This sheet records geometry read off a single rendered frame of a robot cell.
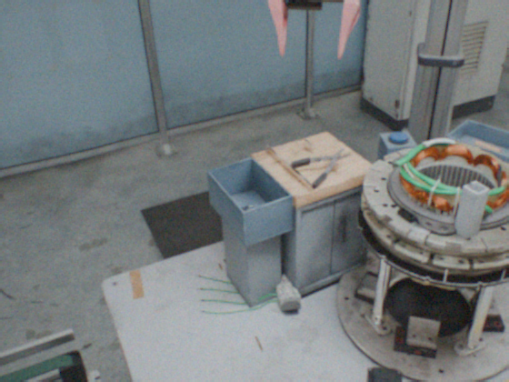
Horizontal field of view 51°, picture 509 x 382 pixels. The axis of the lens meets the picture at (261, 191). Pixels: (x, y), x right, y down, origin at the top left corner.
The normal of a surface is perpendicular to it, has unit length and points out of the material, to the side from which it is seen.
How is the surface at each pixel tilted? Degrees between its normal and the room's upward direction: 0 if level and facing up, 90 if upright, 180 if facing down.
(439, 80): 90
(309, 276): 90
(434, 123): 90
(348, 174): 0
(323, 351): 0
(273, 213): 90
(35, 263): 0
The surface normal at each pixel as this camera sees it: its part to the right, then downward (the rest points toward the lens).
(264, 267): 0.48, 0.49
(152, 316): -0.03, -0.82
